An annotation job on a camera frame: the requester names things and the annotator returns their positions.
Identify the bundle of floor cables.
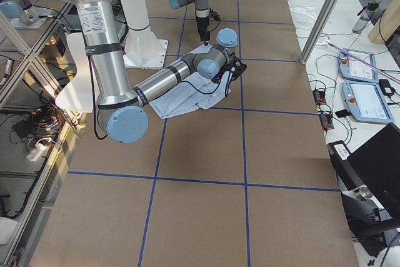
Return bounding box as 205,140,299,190
12,106,82,149

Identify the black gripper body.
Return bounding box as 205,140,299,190
196,16,210,45
215,56,235,92

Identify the grey aluminium frame post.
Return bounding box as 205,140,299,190
299,0,338,64

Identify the upper blue teach pendant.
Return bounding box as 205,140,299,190
339,48,379,83

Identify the light blue button-up shirt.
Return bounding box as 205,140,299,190
148,44,233,120

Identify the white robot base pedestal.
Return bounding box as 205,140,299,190
121,0,168,69

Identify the white plastic chair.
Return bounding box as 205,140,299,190
54,33,101,114

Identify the blue teach pendant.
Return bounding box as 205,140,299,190
342,81,394,124
339,48,379,83

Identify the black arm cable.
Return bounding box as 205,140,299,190
90,54,238,141

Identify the lower blue teach pendant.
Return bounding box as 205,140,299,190
342,81,394,124

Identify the black monitor with label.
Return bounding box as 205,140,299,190
327,123,399,217

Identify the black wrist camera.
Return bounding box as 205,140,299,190
229,56,247,81
209,8,221,22

